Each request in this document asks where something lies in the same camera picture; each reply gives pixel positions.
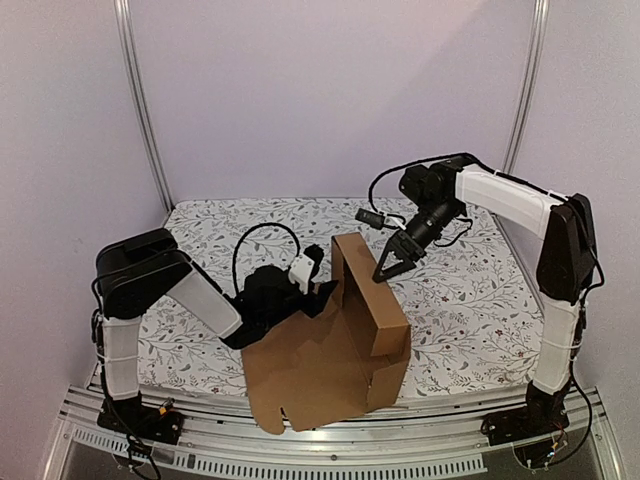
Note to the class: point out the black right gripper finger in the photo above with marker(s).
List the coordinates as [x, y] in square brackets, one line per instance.
[392, 264]
[394, 244]

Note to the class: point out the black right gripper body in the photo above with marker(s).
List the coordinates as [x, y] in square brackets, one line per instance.
[407, 243]

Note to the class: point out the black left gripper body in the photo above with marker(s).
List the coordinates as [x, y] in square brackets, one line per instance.
[272, 317]

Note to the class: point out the brown cardboard box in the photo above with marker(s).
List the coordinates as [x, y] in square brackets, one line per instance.
[348, 361]

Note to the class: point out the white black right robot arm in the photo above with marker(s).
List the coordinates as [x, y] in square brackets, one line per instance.
[568, 268]

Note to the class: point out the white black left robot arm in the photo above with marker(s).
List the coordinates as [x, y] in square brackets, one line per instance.
[134, 274]

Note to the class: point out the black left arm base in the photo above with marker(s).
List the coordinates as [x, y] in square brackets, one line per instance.
[131, 417]

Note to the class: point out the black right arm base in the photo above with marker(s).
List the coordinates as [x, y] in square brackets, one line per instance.
[537, 417]

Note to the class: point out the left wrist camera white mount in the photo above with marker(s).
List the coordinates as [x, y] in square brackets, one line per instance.
[305, 266]

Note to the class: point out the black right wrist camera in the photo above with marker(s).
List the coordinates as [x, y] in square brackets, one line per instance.
[380, 220]

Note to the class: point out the aluminium front rail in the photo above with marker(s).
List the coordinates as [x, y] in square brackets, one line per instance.
[435, 438]

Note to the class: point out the right aluminium frame post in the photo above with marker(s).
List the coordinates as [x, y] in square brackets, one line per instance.
[532, 65]

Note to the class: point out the aluminium frame post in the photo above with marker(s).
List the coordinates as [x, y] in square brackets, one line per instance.
[125, 27]
[532, 65]

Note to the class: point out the left aluminium frame post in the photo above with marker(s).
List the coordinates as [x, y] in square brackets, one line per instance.
[125, 27]

